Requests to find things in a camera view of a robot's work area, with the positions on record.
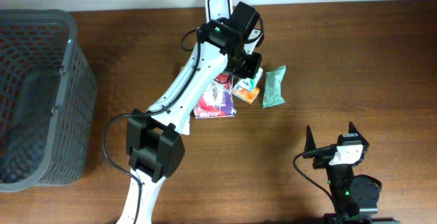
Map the teal small tissue pack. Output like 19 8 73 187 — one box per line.
237 68 264 92

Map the white bamboo print tube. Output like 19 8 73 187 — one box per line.
180 66 192 135

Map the mint green wipes pack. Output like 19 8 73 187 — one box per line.
262 66 286 109

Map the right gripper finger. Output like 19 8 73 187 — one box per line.
348 122 365 141
304 125 316 152

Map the right black cable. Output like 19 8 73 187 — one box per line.
292 145 337 211

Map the orange small tissue pack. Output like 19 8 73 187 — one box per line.
232 87 259 104

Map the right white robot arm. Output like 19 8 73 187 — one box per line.
297 122 399 223

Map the grey plastic mesh basket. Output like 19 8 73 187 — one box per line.
1 10 98 193

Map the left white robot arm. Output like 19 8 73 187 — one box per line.
118 2 264 223

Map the white barcode scanner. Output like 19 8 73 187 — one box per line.
205 0 233 23

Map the red purple tissue pack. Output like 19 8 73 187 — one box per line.
193 73 236 118

